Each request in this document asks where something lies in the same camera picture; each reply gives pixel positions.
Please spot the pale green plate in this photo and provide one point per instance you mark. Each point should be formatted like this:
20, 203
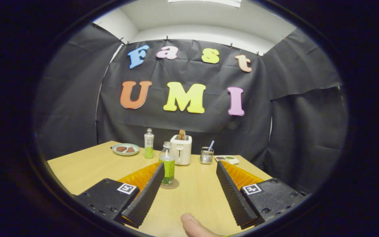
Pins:
125, 153

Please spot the brown food piece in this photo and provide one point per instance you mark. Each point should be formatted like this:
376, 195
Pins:
130, 149
121, 149

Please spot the small white food tray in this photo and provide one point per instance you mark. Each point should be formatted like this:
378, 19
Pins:
227, 160

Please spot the green label juice bottle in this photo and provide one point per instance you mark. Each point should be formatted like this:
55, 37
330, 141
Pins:
169, 164

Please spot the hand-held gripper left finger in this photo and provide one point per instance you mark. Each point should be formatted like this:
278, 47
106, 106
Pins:
146, 194

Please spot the black backdrop cloth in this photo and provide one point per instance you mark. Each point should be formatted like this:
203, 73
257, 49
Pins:
150, 125

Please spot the white toaster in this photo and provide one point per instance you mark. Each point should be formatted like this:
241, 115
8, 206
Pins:
183, 153

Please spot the round brown coaster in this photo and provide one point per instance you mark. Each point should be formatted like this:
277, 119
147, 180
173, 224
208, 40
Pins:
175, 184

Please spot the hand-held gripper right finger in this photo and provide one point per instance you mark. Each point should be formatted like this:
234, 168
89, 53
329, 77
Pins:
234, 194

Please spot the brown bread slice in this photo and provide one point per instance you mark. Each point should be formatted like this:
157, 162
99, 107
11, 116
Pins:
182, 135

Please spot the purple straw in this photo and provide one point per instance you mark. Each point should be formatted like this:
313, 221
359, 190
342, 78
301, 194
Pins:
211, 145

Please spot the metal mesh holder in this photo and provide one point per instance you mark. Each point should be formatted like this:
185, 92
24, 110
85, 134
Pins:
206, 157

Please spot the slim green drink bottle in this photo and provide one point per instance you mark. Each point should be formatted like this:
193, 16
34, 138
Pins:
148, 146

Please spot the wooden table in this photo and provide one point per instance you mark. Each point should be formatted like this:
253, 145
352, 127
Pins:
84, 168

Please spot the ceiling light panel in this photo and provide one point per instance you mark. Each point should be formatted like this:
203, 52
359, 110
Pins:
206, 2

